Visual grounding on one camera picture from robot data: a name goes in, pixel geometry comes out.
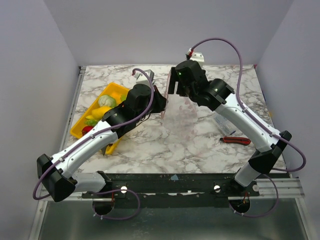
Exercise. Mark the grey toy fish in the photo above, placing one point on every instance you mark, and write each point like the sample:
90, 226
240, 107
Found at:
107, 150

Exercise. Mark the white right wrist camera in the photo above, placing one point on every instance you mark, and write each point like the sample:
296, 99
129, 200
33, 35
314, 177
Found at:
196, 56

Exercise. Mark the red toy tomato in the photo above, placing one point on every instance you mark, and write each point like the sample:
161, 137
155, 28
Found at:
86, 129

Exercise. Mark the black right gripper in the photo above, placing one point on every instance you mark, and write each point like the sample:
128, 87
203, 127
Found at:
172, 83

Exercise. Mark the red black utility knife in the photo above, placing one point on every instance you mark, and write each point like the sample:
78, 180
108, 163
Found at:
235, 140

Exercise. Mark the yellow plastic tray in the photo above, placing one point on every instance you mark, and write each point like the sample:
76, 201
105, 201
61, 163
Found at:
117, 91

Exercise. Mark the clear zip top bag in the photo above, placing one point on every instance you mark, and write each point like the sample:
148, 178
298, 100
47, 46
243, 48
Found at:
180, 115

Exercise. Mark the clear plastic screw box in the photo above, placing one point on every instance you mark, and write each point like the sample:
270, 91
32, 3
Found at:
224, 125

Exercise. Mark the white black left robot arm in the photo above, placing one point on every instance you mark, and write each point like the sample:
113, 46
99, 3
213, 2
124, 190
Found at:
56, 172

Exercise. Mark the green toy cabbage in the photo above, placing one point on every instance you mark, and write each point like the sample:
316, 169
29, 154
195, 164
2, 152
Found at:
107, 101

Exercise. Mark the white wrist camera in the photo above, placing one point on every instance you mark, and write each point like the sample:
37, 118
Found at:
196, 56
141, 78

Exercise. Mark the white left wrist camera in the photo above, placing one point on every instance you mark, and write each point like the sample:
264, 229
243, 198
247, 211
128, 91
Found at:
141, 78

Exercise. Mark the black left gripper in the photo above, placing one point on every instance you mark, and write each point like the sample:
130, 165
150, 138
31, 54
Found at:
161, 101

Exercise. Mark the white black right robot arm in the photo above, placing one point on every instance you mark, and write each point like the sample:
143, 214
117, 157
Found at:
269, 142

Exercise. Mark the black mounting rail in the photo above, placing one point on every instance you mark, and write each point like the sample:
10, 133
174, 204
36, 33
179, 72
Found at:
181, 190

